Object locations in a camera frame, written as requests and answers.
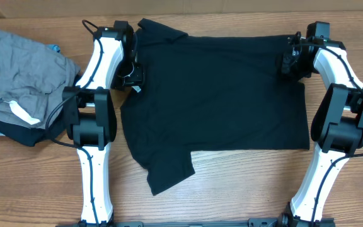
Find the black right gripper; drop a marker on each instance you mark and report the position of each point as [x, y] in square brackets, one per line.
[288, 63]

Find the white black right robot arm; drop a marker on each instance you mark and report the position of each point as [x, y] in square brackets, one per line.
[337, 127]

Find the black t-shirt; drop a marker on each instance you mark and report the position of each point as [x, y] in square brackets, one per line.
[208, 94]

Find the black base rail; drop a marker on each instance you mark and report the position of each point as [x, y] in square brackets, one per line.
[252, 222]

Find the grey folded shirt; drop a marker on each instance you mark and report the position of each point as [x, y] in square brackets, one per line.
[32, 79]

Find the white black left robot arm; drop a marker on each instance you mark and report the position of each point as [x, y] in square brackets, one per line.
[89, 115]

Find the black folded garment in stack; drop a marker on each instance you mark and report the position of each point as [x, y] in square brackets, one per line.
[30, 136]

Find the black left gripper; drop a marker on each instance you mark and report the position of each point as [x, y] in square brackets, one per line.
[134, 75]

